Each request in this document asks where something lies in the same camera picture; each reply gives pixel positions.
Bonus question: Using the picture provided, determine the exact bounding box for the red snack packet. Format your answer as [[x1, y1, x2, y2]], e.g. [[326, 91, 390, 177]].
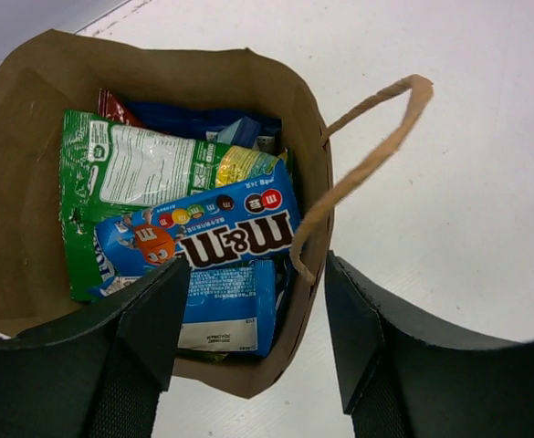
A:
[[98, 89, 145, 129]]

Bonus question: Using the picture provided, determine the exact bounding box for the green paper bag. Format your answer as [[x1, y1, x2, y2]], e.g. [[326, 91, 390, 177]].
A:
[[0, 30, 433, 398]]

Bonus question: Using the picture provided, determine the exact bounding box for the blue M&M's candy packet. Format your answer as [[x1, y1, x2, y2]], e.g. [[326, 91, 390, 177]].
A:
[[95, 162, 300, 276]]

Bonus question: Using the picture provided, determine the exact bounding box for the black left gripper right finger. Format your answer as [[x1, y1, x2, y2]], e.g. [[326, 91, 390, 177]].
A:
[[325, 254, 534, 437]]

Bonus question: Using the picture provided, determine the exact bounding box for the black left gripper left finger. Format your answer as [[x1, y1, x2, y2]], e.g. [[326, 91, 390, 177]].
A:
[[0, 258, 190, 437]]

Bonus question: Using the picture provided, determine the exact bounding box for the green snack packet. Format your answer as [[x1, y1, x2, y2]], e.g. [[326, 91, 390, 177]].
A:
[[59, 109, 288, 302]]

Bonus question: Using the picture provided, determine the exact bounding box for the dark blue snack packet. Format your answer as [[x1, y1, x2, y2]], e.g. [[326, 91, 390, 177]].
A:
[[126, 101, 282, 153]]

